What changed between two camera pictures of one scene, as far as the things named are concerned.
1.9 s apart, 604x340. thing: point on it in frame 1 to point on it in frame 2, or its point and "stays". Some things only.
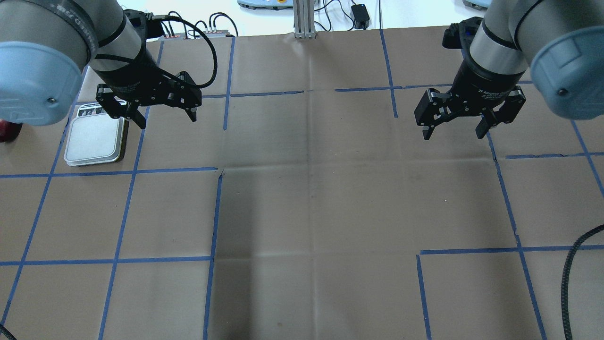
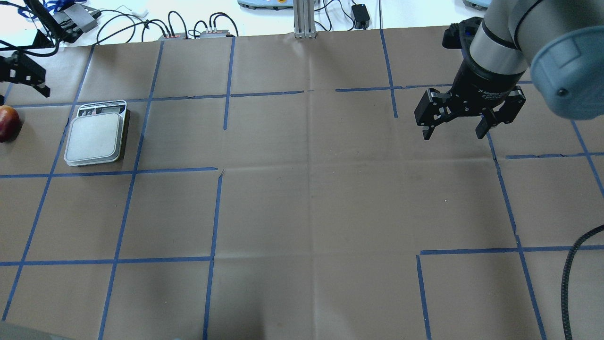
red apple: x=9 y=131 stays
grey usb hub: x=216 y=33 stays
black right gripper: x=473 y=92 stays
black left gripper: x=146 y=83 to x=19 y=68
